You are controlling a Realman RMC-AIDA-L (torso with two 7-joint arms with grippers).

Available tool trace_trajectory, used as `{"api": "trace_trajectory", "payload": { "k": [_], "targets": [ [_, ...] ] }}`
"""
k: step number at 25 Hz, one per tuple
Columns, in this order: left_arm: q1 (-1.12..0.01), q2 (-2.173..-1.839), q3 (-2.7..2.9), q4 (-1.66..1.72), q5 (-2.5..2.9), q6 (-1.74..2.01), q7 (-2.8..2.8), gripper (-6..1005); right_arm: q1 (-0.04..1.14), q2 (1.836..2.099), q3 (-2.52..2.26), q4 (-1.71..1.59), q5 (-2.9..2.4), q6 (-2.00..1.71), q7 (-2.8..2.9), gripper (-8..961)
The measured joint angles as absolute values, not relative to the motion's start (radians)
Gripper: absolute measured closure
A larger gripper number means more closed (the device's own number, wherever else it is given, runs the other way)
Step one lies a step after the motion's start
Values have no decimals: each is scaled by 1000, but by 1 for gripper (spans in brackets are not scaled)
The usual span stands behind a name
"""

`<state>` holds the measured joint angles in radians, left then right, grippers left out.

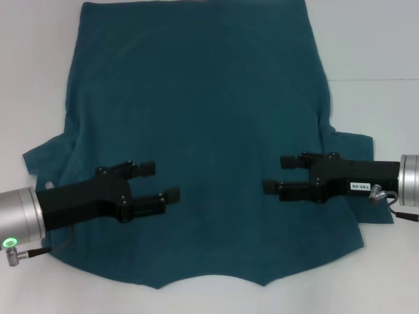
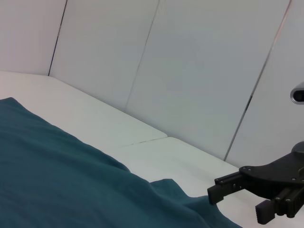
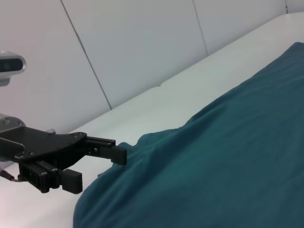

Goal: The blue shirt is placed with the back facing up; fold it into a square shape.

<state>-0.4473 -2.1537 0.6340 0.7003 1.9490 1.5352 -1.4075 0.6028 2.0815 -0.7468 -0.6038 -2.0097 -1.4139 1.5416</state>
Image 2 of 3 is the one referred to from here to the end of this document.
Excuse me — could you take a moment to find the teal blue shirt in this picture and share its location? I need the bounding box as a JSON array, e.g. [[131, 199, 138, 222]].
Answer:
[[0, 96, 243, 228]]

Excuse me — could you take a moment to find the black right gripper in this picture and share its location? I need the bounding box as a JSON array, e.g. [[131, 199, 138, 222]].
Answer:
[[207, 151, 304, 225]]

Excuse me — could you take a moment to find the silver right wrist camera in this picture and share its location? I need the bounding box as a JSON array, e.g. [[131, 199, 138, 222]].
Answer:
[[290, 81, 304, 105]]

